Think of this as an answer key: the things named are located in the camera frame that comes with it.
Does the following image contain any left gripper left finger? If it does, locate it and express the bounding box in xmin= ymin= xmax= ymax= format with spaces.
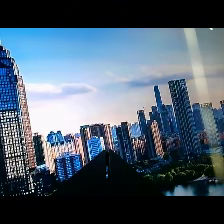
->
xmin=55 ymin=149 xmax=109 ymax=197

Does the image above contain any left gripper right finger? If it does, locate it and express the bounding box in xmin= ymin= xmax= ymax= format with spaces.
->
xmin=107 ymin=149 xmax=163 ymax=197

